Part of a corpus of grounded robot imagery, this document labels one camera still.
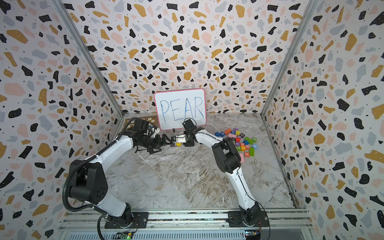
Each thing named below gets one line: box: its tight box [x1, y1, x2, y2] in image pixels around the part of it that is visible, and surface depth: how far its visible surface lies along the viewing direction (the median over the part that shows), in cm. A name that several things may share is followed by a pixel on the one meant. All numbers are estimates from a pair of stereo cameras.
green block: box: [244, 136, 257, 145], surface depth 108 cm
